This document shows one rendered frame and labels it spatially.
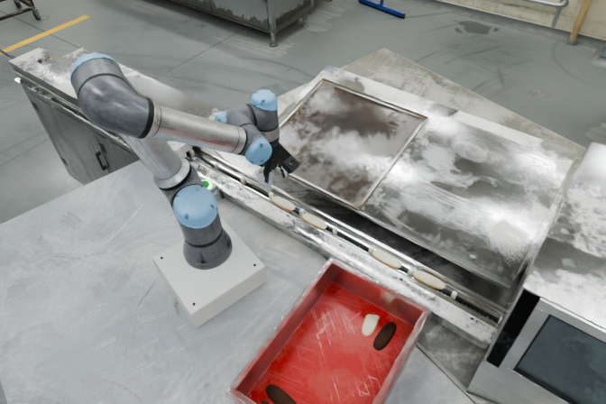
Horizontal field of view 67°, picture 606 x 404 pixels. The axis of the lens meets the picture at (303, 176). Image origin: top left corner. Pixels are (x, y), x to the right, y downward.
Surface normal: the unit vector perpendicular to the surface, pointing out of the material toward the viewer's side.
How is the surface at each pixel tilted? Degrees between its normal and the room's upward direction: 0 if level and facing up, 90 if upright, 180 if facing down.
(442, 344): 0
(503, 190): 10
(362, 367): 0
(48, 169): 0
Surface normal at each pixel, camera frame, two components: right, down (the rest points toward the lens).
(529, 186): -0.14, -0.61
